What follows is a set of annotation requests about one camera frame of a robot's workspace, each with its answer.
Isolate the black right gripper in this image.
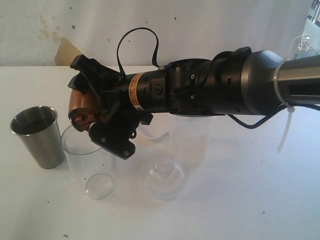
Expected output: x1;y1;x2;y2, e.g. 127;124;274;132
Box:
67;54;140;123

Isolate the brown wooden cup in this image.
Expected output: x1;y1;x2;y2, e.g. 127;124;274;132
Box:
68;89;102;132

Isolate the frosted plastic container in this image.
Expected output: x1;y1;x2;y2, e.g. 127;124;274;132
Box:
169;115;214;169

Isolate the clear shaker lid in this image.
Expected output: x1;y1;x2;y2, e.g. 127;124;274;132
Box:
142;151;185;201

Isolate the stainless steel cup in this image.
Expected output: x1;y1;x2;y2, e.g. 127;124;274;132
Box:
10;105;65;169

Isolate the black camera cable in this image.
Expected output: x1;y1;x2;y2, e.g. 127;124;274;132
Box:
116;27;167;81

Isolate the white zip tie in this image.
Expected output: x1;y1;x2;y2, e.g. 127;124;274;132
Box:
272;34;310;154

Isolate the clear shaker body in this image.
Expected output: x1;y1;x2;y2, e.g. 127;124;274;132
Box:
60;125;116;200

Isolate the white plastic tray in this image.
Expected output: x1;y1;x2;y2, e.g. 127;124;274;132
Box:
138;124;169;140

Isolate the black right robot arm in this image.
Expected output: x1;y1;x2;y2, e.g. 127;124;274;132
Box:
68;47;320;131

